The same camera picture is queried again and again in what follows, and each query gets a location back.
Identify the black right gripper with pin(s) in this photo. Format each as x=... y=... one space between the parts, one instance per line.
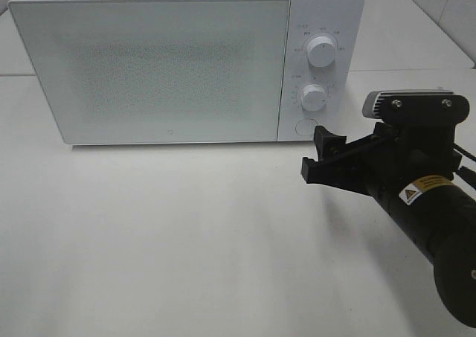
x=406 y=164

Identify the white microwave door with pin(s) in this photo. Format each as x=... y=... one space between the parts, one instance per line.
x=150 y=72

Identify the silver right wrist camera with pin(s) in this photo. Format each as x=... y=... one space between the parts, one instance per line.
x=417 y=107

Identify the white timer knob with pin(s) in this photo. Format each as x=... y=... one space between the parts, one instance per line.
x=313 y=97

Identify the upper white power knob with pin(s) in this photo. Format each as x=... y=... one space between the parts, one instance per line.
x=321 y=50

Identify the round white door button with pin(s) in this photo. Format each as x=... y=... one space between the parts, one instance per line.
x=306 y=127

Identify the white microwave oven body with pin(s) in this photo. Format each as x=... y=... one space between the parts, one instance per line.
x=306 y=19

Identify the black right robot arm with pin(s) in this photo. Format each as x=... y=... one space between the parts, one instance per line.
x=445 y=235

